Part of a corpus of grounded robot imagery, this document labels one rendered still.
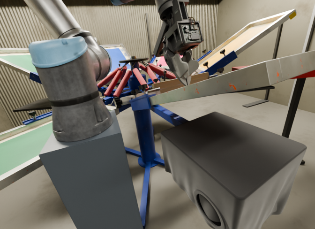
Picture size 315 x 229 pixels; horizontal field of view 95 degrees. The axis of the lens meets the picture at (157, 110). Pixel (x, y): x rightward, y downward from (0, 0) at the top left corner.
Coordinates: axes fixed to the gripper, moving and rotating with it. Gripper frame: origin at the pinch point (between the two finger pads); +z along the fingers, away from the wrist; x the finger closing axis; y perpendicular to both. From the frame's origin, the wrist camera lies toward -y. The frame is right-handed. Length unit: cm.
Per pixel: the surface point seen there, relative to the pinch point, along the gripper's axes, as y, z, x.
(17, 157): -61, 13, -65
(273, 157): 2.4, 36.5, 30.5
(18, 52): -172, -86, -78
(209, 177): -5.1, 35.0, 4.6
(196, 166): -12.0, 33.3, 4.6
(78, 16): -313, -211, 8
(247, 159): -2.2, 34.8, 22.2
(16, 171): -42, 16, -59
